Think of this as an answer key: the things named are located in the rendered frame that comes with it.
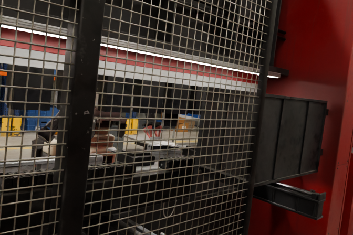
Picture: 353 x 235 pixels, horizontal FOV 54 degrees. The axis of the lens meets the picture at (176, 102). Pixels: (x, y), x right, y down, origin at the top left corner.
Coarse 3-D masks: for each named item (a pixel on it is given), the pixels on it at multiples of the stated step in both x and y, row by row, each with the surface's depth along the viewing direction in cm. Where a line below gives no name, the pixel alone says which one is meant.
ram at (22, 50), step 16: (0, 48) 121; (16, 48) 125; (32, 48) 129; (48, 48) 133; (112, 48) 154; (16, 64) 126; (32, 64) 130; (48, 64) 134; (112, 64) 155; (128, 64) 161; (176, 64) 182; (192, 64) 191; (160, 80) 176; (176, 80) 184; (208, 80) 202; (224, 80) 213; (240, 80) 224
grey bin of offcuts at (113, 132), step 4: (112, 128) 460; (116, 128) 464; (112, 132) 460; (116, 132) 464; (116, 136) 465; (116, 140) 465; (120, 140) 471; (116, 144) 467; (120, 144) 471; (116, 148) 466; (120, 148) 472
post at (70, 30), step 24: (72, 0) 65; (96, 0) 65; (72, 24) 65; (96, 24) 65; (72, 48) 64; (96, 48) 66; (72, 72) 64; (96, 72) 66; (72, 96) 64; (72, 120) 64; (72, 144) 65; (72, 168) 65; (72, 192) 66; (72, 216) 66
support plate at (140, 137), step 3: (126, 135) 204; (129, 135) 205; (132, 135) 207; (135, 135) 208; (138, 135) 209; (141, 135) 210; (144, 135) 212; (147, 135) 213; (129, 138) 199; (132, 138) 197; (135, 138) 197; (138, 138) 198; (141, 138) 199; (147, 138) 201; (141, 141) 192; (147, 141) 192; (150, 141) 194; (165, 141) 199; (147, 144) 188; (150, 144) 186; (153, 144) 185
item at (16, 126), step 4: (4, 120) 640; (16, 120) 653; (20, 120) 660; (128, 120) 832; (132, 120) 847; (136, 120) 846; (4, 124) 640; (12, 124) 656; (16, 124) 654; (20, 124) 662; (128, 124) 833; (132, 124) 846; (136, 124) 848; (4, 128) 641; (12, 128) 655; (16, 128) 655; (20, 128) 664; (132, 128) 846; (136, 128) 849; (132, 132) 847; (136, 132) 851; (4, 136) 641; (8, 136) 645; (12, 136) 649; (16, 136) 653; (20, 136) 658
